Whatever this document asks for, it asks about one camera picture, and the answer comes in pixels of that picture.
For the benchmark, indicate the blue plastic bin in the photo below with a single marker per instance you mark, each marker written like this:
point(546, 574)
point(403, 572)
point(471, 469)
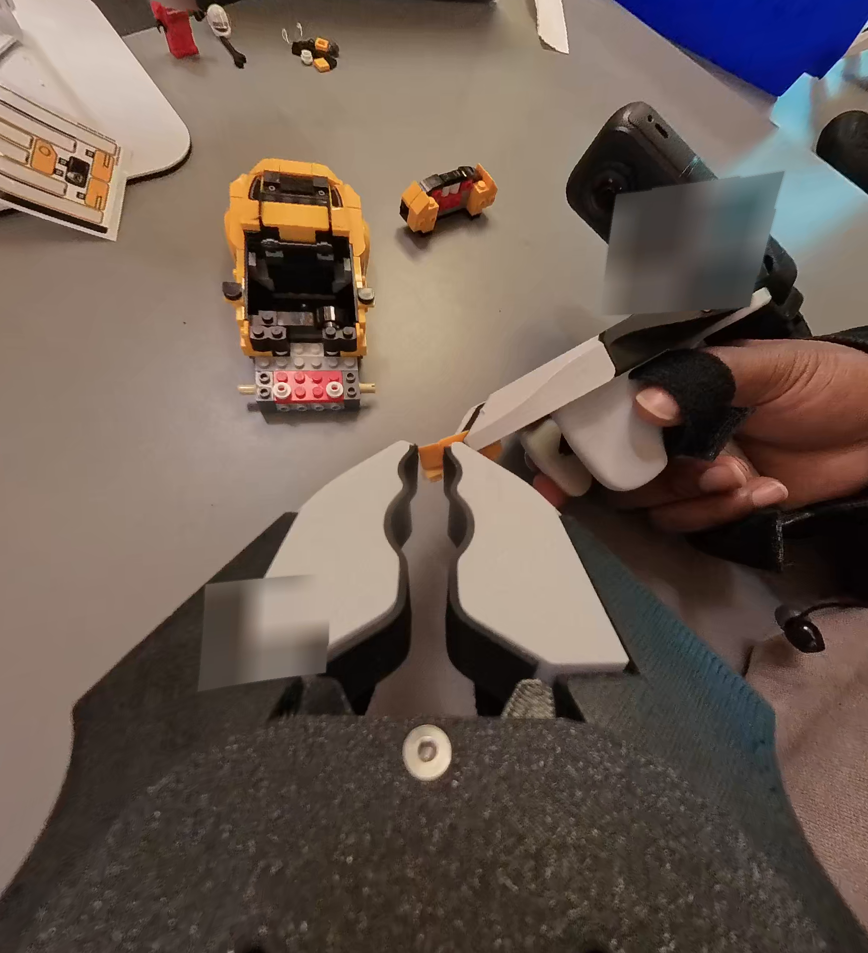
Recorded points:
point(739, 37)

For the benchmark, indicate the orange lego frame piece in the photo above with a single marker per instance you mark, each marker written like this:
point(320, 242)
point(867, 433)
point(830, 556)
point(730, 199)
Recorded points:
point(423, 205)

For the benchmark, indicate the red lego minifigure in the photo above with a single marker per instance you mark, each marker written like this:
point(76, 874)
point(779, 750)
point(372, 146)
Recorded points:
point(177, 33)

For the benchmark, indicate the small black orange lego subassembly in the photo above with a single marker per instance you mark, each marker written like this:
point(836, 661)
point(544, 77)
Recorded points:
point(315, 52)

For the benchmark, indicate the person's right hand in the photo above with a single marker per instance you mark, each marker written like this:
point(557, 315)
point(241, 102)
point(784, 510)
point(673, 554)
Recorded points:
point(799, 402)

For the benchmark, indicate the black lego wrench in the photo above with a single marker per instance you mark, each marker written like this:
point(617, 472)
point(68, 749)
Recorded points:
point(233, 52)

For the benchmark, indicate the white lego helmet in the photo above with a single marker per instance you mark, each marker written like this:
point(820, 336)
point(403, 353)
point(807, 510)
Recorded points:
point(218, 19)

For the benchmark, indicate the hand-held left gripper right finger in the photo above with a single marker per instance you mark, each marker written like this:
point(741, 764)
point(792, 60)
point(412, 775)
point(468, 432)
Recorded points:
point(538, 588)

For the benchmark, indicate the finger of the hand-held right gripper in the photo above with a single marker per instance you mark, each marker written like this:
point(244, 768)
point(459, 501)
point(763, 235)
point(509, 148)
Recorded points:
point(546, 387)
point(473, 418)

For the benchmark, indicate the orange and red lego assembly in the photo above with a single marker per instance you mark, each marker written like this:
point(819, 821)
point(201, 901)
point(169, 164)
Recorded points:
point(438, 454)

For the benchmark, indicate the person's beige sweater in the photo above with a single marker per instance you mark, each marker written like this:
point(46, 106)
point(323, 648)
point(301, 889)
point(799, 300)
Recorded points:
point(836, 744)

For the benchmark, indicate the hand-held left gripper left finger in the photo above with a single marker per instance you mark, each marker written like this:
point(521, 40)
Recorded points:
point(344, 543)

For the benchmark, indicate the yellow lego car model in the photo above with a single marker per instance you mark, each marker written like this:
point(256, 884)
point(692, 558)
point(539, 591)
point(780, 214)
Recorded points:
point(292, 223)

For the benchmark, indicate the lego sticker sheet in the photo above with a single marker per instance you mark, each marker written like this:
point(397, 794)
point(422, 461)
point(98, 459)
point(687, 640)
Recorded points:
point(39, 156)

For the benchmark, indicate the white paper sheet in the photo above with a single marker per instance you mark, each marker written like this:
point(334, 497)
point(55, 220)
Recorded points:
point(552, 26)

